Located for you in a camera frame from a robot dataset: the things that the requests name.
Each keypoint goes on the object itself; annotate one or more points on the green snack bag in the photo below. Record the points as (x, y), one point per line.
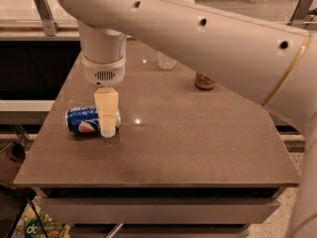
(37, 224)

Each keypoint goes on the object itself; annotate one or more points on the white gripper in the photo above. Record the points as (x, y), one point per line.
(103, 73)

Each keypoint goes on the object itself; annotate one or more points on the clear plastic water bottle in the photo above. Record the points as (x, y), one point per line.
(165, 62)

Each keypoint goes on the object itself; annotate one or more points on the blue pepsi can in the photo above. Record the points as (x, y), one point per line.
(85, 119)

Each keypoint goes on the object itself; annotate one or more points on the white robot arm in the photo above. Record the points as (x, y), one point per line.
(272, 65)

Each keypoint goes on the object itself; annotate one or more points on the right metal railing bracket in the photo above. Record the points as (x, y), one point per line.
(300, 13)

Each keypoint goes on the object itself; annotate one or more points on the orange lacroix can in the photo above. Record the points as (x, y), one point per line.
(204, 82)

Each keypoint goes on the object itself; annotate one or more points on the black chair frame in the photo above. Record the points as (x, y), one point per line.
(13, 201)

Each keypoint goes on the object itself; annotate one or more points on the left metal railing bracket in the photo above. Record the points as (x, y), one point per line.
(44, 10)

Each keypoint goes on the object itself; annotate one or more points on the metal railing bracket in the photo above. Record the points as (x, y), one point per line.
(300, 13)
(44, 10)

